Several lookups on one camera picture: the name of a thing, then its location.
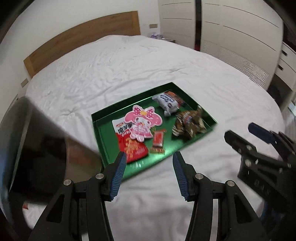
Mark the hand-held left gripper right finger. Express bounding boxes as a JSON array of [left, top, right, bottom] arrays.
[[172, 151, 266, 241]]

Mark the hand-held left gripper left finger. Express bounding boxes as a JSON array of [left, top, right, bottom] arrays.
[[28, 151, 127, 241]]

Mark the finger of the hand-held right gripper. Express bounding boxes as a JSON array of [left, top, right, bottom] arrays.
[[248, 123, 296, 163], [224, 130, 285, 172]]

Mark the green tray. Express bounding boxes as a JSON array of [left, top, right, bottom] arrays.
[[91, 82, 219, 181]]

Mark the red-orange snack packet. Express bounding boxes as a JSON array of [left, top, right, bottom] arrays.
[[112, 119, 148, 164]]

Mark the dark red snack packet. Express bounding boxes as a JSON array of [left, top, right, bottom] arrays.
[[150, 130, 166, 154]]

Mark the brown snack packet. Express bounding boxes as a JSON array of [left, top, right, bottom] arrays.
[[171, 105, 207, 139]]

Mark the pink cartoon snack packet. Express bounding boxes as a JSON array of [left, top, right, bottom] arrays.
[[124, 105, 163, 142]]

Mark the white-blue cookie packet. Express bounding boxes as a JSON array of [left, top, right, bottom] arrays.
[[152, 91, 185, 117]]

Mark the white drawer cabinet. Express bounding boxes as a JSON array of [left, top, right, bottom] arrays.
[[275, 42, 296, 112]]

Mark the white wardrobe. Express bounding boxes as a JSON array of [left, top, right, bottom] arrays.
[[158, 0, 284, 88]]

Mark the white bed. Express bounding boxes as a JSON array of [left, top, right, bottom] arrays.
[[0, 35, 286, 241]]

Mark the wooden headboard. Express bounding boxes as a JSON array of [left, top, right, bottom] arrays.
[[23, 11, 141, 78]]

